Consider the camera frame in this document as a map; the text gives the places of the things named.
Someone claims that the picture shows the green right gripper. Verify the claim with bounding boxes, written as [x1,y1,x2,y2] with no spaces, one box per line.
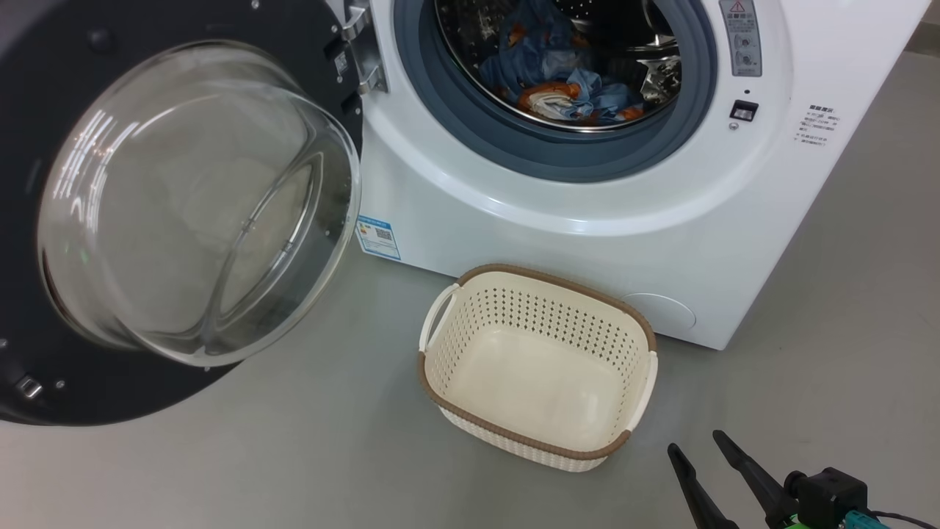
[667,430,810,529]

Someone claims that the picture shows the blue cartoon print garment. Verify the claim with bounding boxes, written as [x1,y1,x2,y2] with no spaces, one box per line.
[514,70,648,124]
[479,0,588,93]

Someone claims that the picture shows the black round glass washer door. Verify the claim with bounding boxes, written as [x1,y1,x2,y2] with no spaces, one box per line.
[0,0,366,427]

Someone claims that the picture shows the white front-load washing machine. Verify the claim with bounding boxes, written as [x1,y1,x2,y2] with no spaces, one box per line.
[352,0,932,351]

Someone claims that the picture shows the cream perforated plastic laundry basket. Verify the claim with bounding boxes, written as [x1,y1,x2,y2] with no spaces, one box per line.
[417,263,659,472]

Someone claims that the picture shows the blue energy label sticker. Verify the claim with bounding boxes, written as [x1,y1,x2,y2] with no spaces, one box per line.
[355,215,402,262]

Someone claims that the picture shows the grey warning sticker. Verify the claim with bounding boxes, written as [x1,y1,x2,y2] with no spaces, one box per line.
[719,0,763,78]

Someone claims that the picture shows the black cable with teal plug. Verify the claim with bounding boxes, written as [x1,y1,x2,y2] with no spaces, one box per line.
[845,509,940,529]

